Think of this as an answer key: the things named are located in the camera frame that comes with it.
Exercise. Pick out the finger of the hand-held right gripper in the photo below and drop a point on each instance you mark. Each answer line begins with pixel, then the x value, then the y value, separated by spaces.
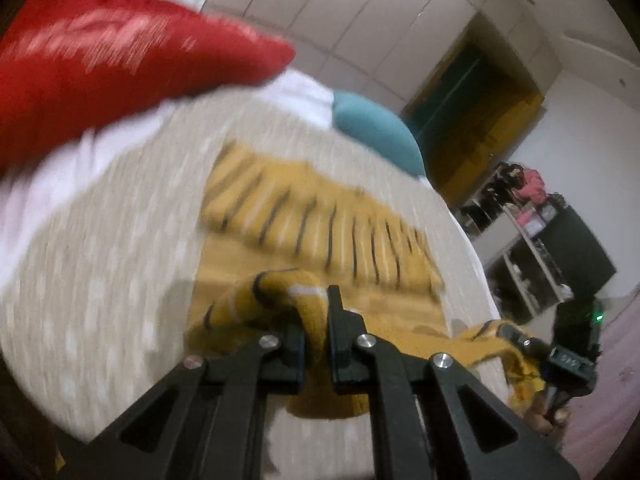
pixel 522 340

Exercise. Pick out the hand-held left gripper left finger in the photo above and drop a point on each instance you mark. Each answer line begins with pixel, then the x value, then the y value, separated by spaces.
pixel 298 360

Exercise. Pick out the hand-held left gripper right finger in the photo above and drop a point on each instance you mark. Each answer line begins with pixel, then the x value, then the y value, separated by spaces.
pixel 334 355

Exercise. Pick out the yellow striped small garment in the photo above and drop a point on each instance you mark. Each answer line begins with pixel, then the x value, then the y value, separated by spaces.
pixel 320 230

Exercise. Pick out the pink clothes pile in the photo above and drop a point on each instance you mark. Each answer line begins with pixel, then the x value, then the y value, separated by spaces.
pixel 532 185

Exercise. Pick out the dark clothes pile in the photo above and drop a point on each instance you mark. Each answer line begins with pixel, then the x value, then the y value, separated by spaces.
pixel 502 180

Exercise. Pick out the person's right hand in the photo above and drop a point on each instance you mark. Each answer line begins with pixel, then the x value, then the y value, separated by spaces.
pixel 547 420

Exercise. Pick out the white open shelf unit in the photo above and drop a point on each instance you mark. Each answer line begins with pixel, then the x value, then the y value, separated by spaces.
pixel 525 265

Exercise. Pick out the black box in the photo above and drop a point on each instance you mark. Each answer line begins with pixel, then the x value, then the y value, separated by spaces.
pixel 582 250

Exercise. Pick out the beige dotted bed blanket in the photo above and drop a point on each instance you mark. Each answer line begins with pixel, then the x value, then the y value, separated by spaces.
pixel 110 270

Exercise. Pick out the teal pillow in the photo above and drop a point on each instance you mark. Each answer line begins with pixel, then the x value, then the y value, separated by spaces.
pixel 375 130

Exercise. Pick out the white pillow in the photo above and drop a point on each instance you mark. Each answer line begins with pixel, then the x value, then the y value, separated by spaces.
pixel 295 95

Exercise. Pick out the red pillow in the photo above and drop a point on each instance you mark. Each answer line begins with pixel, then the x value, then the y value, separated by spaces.
pixel 90 65

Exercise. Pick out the yellow wooden door frame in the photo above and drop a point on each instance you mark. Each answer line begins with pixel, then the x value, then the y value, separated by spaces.
pixel 480 110

